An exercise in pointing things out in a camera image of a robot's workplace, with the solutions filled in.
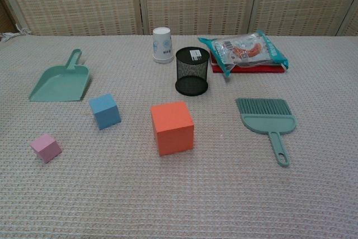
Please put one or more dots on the blue foam cube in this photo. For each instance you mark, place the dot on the blue foam cube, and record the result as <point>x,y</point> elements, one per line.
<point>104,110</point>

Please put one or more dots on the pink foam cube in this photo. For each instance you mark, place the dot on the pink foam cube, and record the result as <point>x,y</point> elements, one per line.
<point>44,148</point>

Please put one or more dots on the orange foam block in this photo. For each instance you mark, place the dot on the orange foam block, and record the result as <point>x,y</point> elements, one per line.
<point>174,135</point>

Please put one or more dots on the black mesh pen holder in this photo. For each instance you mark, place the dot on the black mesh pen holder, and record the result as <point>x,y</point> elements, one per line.
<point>192,74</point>

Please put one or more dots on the white paper cup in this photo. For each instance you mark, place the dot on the white paper cup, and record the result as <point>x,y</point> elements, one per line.
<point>162,46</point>

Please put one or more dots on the red flat packet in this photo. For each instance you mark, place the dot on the red flat packet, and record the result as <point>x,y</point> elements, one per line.
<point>251,69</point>

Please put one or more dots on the teal clear snack bag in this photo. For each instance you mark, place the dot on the teal clear snack bag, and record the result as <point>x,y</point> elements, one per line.
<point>243,51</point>

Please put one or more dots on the beige woven tablecloth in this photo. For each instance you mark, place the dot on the beige woven tablecloth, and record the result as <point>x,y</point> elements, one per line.
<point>179,194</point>

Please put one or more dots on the green plastic hand brush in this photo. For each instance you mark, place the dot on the green plastic hand brush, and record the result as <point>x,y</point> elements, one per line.
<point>268,121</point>

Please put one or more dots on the woven folding screen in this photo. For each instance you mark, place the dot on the woven folding screen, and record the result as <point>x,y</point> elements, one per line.
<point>195,1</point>

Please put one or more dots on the green plastic dustpan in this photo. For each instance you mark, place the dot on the green plastic dustpan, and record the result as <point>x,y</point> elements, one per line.
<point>60,85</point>

